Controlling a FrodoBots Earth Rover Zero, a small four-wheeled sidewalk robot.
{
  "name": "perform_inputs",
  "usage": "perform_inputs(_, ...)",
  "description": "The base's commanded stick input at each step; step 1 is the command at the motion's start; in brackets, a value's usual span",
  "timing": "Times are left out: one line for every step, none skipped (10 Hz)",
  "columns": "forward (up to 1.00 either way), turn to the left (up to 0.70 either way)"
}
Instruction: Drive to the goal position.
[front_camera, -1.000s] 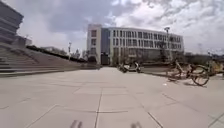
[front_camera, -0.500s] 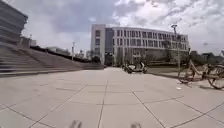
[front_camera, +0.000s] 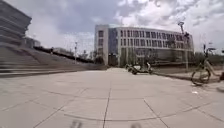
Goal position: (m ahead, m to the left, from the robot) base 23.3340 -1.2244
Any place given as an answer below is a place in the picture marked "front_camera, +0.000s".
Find pale paved plaza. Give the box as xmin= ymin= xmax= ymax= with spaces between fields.
xmin=0 ymin=67 xmax=224 ymax=128

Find white building with many windows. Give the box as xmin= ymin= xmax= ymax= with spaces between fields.
xmin=94 ymin=24 xmax=195 ymax=67

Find tall lamp pole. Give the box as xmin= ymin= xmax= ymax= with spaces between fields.
xmin=177 ymin=21 xmax=190 ymax=73

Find parked bicycle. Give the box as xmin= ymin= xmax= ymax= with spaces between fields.
xmin=190 ymin=47 xmax=222 ymax=87

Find wide grey outdoor stairs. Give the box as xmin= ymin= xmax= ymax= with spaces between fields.
xmin=0 ymin=46 xmax=73 ymax=79

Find row of trees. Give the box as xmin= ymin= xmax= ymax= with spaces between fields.
xmin=194 ymin=51 xmax=224 ymax=67

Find grey tiered building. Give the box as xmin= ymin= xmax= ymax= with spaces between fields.
xmin=0 ymin=0 xmax=33 ymax=47

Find grey sloped wall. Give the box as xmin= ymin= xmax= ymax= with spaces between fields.
xmin=19 ymin=45 xmax=109 ymax=72

